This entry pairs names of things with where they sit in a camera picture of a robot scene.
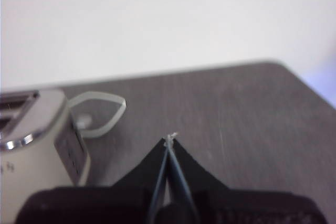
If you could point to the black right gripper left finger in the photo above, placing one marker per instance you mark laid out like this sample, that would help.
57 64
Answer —
147 171

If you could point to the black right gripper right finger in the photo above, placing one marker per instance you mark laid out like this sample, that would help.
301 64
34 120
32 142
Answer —
194 174

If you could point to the cream two-slot toaster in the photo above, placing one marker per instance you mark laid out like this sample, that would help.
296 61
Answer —
29 140

